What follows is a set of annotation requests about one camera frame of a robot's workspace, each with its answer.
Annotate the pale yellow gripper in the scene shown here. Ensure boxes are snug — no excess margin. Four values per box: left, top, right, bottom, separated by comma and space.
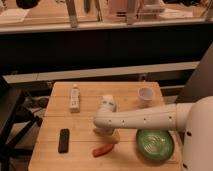
93, 128, 120, 144

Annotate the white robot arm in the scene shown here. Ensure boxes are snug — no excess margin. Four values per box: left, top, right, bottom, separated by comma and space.
93, 96, 213, 171

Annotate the green ceramic bowl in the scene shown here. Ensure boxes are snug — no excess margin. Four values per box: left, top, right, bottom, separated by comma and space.
136, 130, 175, 162

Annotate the black rectangular bar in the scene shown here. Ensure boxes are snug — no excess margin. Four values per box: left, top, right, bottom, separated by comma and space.
58, 129, 70, 153

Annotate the white paper cup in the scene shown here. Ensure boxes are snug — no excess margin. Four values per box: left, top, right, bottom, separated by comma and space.
138, 87, 155, 107

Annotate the white tube bottle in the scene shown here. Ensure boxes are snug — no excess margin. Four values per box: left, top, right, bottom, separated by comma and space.
69, 84, 80, 113

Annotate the black stool frame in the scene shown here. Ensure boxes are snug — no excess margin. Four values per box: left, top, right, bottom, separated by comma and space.
0, 75, 44, 171

